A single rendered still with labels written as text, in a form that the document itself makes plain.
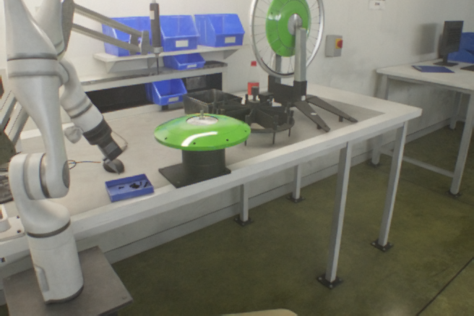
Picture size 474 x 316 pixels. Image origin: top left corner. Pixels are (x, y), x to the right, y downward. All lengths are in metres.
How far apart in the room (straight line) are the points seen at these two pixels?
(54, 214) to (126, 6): 1.37
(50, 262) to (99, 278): 0.15
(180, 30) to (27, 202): 1.49
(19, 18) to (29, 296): 0.59
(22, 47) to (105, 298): 0.54
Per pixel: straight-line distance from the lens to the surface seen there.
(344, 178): 1.87
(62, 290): 0.91
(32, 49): 0.76
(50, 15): 0.88
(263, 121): 1.53
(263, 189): 2.85
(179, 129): 1.15
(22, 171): 0.78
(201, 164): 1.19
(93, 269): 0.99
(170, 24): 2.10
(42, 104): 0.76
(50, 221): 0.82
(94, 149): 1.54
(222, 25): 2.28
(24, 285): 1.01
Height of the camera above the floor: 1.45
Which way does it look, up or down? 20 degrees down
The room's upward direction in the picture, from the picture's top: straight up
